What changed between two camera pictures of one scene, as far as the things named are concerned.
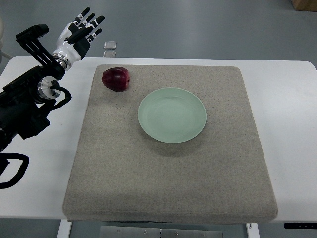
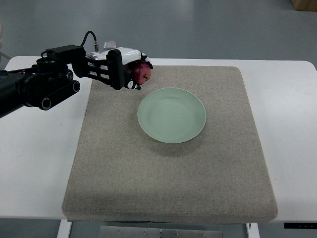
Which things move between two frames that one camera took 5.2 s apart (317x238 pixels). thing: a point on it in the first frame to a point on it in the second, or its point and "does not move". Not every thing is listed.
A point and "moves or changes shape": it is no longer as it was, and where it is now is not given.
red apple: x=116 y=79 moves or changes shape
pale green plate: x=172 y=115 does not move
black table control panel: x=300 y=225 does not move
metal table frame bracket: x=161 y=231 does not move
